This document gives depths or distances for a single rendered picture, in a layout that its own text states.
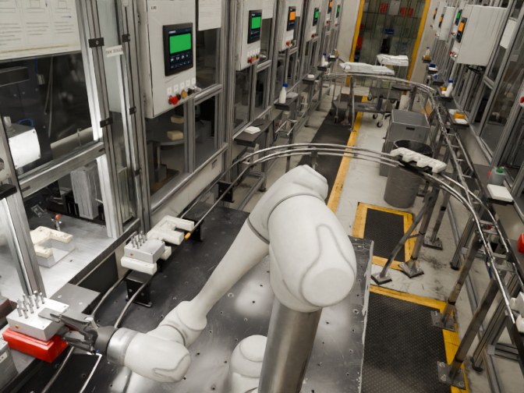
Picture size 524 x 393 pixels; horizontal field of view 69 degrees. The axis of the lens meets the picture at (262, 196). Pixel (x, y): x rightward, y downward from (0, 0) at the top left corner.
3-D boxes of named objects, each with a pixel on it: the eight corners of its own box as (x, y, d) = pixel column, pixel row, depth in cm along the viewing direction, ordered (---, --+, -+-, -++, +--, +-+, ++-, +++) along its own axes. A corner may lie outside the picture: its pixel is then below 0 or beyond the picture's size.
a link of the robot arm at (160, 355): (119, 379, 98) (147, 351, 111) (174, 399, 95) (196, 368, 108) (124, 341, 96) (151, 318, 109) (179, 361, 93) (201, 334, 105)
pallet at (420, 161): (387, 162, 287) (391, 150, 282) (398, 158, 295) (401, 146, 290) (433, 180, 263) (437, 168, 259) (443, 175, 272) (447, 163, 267)
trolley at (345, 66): (333, 124, 621) (343, 62, 574) (327, 114, 670) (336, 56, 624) (386, 128, 625) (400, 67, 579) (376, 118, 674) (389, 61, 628)
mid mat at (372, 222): (418, 274, 297) (419, 274, 297) (347, 257, 310) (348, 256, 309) (413, 214, 382) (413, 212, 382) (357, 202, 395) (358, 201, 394)
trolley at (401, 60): (401, 115, 706) (415, 59, 660) (369, 111, 712) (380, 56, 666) (394, 103, 780) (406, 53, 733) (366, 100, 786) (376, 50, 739)
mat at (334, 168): (325, 249, 317) (325, 248, 317) (257, 233, 331) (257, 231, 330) (367, 96, 813) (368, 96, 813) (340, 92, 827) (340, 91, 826)
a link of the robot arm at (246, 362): (272, 366, 131) (278, 320, 120) (285, 419, 115) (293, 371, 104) (224, 372, 127) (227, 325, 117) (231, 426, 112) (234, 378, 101)
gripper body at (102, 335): (125, 343, 109) (97, 333, 111) (122, 322, 105) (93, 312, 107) (107, 364, 103) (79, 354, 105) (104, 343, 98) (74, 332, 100)
